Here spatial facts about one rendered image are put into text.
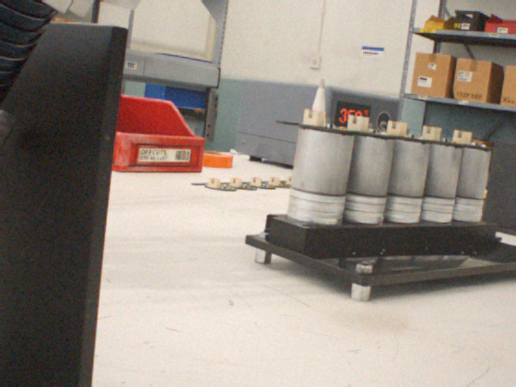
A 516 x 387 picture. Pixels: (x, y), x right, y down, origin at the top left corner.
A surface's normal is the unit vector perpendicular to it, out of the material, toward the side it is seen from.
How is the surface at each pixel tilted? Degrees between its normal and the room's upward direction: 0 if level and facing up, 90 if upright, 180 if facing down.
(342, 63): 90
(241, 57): 90
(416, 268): 0
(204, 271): 0
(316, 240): 90
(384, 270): 0
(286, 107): 90
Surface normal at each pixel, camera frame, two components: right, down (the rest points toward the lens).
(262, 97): -0.78, -0.02
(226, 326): 0.13, -0.98
